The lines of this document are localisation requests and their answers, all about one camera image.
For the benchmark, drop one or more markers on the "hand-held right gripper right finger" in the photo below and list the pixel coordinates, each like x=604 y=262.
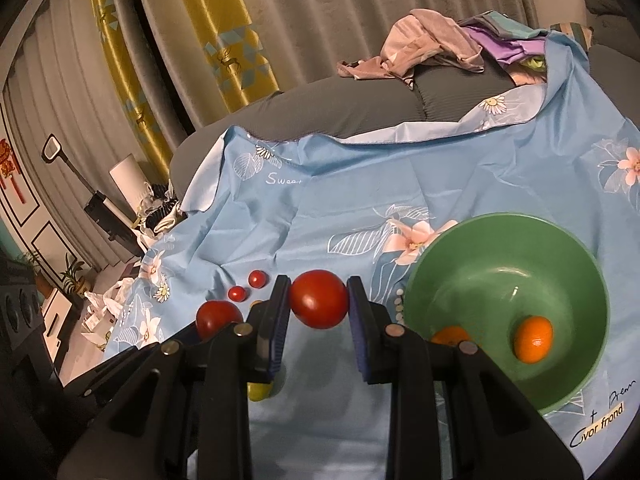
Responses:
x=358 y=332

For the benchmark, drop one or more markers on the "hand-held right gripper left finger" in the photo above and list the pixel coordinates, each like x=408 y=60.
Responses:
x=276 y=332

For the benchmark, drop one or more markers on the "large red tomato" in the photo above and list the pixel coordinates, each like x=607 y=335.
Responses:
x=319 y=299

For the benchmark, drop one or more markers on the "red cherry tomato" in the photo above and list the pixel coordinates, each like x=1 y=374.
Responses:
x=257 y=279
x=237 y=294

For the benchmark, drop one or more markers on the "yellow-green lemon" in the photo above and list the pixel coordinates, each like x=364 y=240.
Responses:
x=257 y=392

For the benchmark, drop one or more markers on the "medium red tomato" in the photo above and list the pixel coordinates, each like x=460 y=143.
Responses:
x=215 y=315

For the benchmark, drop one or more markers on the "green bowl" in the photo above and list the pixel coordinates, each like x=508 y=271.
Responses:
x=490 y=280

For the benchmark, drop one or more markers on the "orange mandarin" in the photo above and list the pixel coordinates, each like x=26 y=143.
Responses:
x=534 y=339
x=450 y=335

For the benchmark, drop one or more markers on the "blue floral cloth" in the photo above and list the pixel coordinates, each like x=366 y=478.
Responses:
x=350 y=200

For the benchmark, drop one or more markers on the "white plastic bags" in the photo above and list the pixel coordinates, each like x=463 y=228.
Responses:
x=102 y=310

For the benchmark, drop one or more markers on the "black upright vacuum cleaner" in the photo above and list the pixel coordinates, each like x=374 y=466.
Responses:
x=102 y=210

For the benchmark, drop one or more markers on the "potted plant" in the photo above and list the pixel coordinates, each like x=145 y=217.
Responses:
x=70 y=275

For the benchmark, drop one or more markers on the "white cylinder appliance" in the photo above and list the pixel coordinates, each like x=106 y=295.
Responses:
x=125 y=180

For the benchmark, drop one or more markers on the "grey sofa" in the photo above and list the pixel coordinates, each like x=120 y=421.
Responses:
x=350 y=105

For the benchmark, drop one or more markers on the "pink garment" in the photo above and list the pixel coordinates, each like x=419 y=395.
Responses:
x=420 y=40

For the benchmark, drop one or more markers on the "yellow patterned curtain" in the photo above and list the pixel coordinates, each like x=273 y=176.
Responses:
x=220 y=35

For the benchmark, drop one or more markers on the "green cloth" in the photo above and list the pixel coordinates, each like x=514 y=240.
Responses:
x=536 y=63

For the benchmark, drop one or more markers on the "purple garment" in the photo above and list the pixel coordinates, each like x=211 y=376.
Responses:
x=505 y=45

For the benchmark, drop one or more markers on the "grey curtain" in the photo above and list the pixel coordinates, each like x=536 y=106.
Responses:
x=340 y=10

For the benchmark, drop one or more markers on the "striped cushion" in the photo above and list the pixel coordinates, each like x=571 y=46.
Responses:
x=575 y=31

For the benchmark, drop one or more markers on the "red wall ornament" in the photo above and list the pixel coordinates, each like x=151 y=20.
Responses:
x=6 y=165

